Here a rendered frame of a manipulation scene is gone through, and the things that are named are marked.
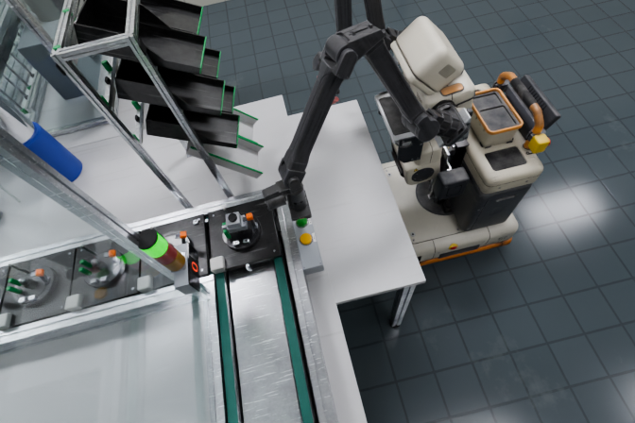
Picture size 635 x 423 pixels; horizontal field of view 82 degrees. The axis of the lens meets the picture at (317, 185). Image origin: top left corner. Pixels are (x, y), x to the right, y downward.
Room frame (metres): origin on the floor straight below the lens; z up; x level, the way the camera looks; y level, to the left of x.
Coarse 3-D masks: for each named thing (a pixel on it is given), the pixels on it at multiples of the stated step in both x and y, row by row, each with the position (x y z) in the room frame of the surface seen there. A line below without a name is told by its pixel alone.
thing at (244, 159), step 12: (192, 144) 0.88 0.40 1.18; (204, 144) 0.89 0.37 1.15; (240, 144) 0.94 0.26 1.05; (252, 144) 0.94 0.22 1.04; (216, 156) 0.83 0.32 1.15; (228, 156) 0.87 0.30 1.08; (240, 156) 0.89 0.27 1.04; (252, 156) 0.91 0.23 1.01; (228, 168) 0.82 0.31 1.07; (240, 168) 0.82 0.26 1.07; (252, 168) 0.85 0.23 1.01
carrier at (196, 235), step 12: (204, 216) 0.71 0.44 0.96; (156, 228) 0.70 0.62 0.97; (168, 228) 0.68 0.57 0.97; (180, 228) 0.67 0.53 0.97; (192, 228) 0.66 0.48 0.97; (204, 228) 0.65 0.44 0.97; (168, 240) 0.63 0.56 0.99; (180, 240) 0.62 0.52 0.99; (192, 240) 0.62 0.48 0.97; (204, 240) 0.61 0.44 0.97; (204, 252) 0.56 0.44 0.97; (204, 264) 0.51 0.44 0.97; (204, 276) 0.48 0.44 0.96
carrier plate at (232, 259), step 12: (240, 204) 0.72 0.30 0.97; (252, 204) 0.71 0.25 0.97; (264, 204) 0.70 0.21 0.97; (216, 216) 0.69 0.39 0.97; (264, 216) 0.65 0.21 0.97; (216, 228) 0.64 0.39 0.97; (264, 228) 0.60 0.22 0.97; (276, 228) 0.60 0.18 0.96; (216, 240) 0.60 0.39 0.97; (264, 240) 0.56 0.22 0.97; (276, 240) 0.55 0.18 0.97; (216, 252) 0.55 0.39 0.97; (228, 252) 0.54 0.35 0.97; (240, 252) 0.53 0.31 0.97; (252, 252) 0.52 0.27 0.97; (264, 252) 0.51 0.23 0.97; (276, 252) 0.50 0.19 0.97; (228, 264) 0.50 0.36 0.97; (240, 264) 0.49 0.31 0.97
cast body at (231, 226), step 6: (228, 216) 0.61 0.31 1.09; (234, 216) 0.61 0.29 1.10; (240, 216) 0.62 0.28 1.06; (228, 222) 0.59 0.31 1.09; (234, 222) 0.59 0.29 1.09; (240, 222) 0.59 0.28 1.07; (246, 222) 0.60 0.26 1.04; (228, 228) 0.59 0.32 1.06; (234, 228) 0.58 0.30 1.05; (240, 228) 0.58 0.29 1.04; (246, 228) 0.58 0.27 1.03
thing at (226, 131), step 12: (156, 108) 0.95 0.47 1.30; (168, 108) 0.96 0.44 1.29; (156, 120) 0.84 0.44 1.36; (168, 120) 0.91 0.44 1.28; (192, 120) 0.91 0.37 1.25; (204, 120) 0.92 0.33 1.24; (216, 120) 0.92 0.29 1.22; (228, 120) 0.93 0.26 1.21; (156, 132) 0.84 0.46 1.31; (168, 132) 0.83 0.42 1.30; (180, 132) 0.83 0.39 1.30; (204, 132) 0.87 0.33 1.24; (216, 132) 0.87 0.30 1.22; (228, 132) 0.87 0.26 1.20; (216, 144) 0.82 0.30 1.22; (228, 144) 0.81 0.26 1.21
